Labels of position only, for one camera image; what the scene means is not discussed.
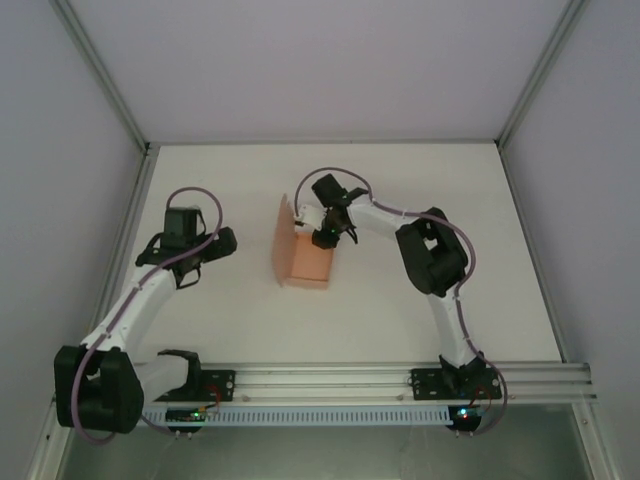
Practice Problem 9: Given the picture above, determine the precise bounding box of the aluminium frame post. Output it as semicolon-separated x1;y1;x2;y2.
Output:
48;0;153;157
495;0;595;150

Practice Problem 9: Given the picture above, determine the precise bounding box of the grey lower metal panel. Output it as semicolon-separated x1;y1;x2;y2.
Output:
27;399;619;480

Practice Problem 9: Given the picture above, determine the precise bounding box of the aluminium table side rail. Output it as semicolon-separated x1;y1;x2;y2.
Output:
78;143;162;351
496;141;571;365

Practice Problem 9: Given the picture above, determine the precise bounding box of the slotted grey cable duct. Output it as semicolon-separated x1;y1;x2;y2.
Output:
139;404;451;427

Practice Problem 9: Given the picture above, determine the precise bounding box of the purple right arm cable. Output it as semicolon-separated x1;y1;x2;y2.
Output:
292;166;511;437

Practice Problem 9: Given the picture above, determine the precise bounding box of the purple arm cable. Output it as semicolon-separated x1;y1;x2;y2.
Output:
72;186;225;446
292;166;511;437

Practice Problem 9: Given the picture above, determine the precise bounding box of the pink cardboard paper box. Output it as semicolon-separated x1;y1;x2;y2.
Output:
272;193;336;293

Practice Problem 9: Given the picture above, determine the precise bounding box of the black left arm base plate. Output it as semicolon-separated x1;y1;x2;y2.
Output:
149;367;237;403

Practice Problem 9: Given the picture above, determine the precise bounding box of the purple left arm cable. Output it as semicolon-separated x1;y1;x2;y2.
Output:
72;186;225;446

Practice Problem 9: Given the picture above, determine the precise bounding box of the aluminium mounting rail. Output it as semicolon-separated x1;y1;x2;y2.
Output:
139;360;599;402

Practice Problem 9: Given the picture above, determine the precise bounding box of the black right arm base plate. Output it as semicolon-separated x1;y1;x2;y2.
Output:
409;367;503;403

